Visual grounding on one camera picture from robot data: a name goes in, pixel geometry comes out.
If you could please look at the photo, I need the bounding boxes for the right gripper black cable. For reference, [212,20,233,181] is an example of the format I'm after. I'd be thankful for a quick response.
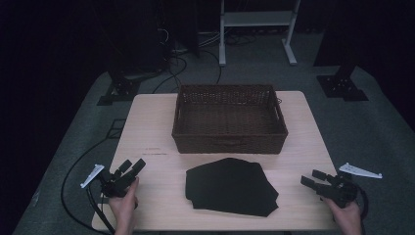
[353,183,370,221]

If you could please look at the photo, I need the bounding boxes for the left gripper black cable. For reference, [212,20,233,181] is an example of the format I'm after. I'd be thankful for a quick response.
[61,135,116,235]

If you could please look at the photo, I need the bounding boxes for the brown wicker basket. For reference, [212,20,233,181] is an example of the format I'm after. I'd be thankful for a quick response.
[171,83,289,155]

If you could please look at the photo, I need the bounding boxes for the black wire table foot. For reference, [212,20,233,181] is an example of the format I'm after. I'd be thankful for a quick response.
[106,118,127,140]

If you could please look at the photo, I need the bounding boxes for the person's left hand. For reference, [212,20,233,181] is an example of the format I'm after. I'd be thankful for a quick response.
[108,176,140,223]

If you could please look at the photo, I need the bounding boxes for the black stand base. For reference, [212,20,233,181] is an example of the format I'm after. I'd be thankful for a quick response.
[96,72,142,107]
[315,63,370,103]

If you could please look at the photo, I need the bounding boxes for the black floor cables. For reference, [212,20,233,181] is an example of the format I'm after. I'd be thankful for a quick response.
[151,27,258,95]

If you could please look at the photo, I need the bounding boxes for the person's right hand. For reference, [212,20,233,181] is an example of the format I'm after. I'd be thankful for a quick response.
[321,196,364,229]

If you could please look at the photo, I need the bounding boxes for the black cloth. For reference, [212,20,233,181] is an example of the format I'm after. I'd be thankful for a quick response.
[185,157,280,218]

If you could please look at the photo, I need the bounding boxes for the white metal desk frame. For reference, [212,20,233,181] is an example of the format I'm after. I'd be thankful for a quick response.
[218,0,301,68]

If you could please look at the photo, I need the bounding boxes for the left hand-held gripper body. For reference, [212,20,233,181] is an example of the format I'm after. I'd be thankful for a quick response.
[79,164,139,199]

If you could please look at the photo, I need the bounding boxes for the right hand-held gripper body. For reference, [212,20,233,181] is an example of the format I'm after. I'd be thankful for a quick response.
[321,162,384,210]

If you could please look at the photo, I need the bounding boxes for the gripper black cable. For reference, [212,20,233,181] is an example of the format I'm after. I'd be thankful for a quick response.
[353,183,370,221]
[61,135,116,235]

